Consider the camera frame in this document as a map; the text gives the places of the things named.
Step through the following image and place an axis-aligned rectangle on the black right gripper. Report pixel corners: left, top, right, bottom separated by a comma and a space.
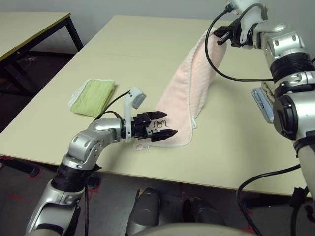
213, 21, 254, 49

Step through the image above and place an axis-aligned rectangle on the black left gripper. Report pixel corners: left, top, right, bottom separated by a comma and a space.
129, 111, 178, 143

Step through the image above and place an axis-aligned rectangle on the pink embroidered towel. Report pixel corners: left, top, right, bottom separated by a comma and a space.
134, 27, 228, 151

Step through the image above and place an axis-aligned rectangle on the green folded towel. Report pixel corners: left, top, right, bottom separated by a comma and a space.
67, 78, 116, 118

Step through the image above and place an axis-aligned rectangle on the beige folded towel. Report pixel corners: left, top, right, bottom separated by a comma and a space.
260, 81, 278, 109

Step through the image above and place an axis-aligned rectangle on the light blue folded towel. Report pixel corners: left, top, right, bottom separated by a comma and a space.
250, 88, 275, 123

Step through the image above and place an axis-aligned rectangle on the robot right leg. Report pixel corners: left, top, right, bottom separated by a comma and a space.
182, 196, 227, 227

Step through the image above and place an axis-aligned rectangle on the beige robot torso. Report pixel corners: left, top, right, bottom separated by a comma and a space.
130, 222, 261, 236

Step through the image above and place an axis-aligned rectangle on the side table with black legs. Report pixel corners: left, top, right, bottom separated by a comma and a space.
0, 12, 84, 99

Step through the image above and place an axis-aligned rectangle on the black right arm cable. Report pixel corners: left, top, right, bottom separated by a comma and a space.
205, 4, 302, 236

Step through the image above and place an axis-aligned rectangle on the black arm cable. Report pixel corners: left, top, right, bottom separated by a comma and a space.
205, 4, 302, 236
83, 90, 131, 236

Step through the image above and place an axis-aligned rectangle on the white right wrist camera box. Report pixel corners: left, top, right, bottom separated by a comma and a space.
227, 0, 268, 46

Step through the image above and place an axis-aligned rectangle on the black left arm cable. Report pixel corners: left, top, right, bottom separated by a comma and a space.
83, 90, 131, 236

